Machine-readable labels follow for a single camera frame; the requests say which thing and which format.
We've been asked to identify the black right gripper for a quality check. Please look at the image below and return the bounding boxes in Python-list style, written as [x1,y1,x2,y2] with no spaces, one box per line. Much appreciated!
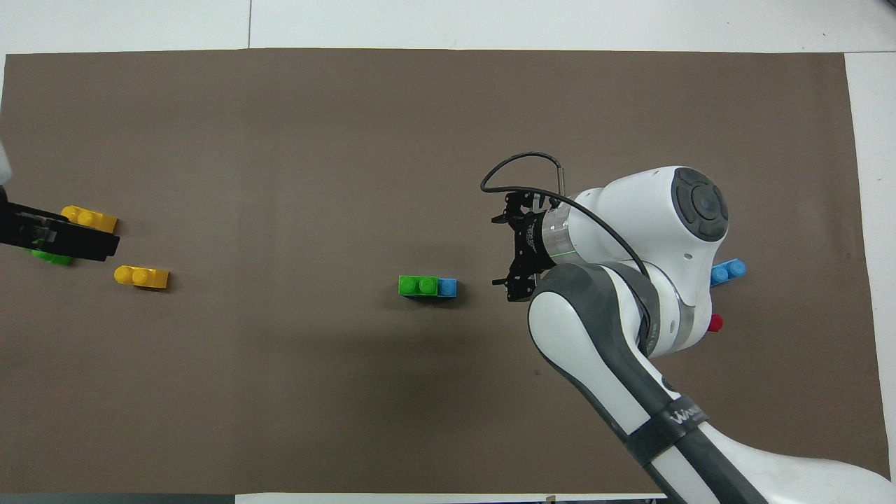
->
[492,189,561,303]

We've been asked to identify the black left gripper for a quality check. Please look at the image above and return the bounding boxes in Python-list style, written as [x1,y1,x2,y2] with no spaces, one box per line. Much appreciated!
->
[0,203,120,261]

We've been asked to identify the yellow two-stud toy block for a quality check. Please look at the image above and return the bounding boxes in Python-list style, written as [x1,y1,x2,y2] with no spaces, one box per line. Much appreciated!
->
[60,204,118,234]
[113,265,170,291]

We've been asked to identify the brown paper table mat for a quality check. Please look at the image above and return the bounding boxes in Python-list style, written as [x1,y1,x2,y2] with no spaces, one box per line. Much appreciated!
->
[0,48,893,495]

